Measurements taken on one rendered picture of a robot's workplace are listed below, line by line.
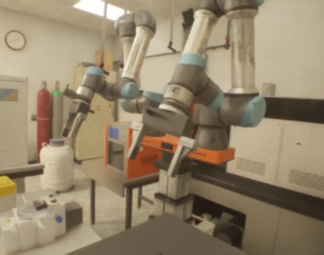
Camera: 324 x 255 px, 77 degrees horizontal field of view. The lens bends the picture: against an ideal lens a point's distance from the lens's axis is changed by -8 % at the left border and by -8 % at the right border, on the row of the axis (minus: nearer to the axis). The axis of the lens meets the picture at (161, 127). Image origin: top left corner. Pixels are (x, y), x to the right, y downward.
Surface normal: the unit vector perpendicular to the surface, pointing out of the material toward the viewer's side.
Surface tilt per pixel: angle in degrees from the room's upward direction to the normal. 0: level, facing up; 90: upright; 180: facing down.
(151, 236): 0
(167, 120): 67
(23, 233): 90
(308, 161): 90
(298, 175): 90
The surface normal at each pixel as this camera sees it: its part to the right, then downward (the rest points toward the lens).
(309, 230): -0.71, 0.04
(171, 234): 0.07, -0.99
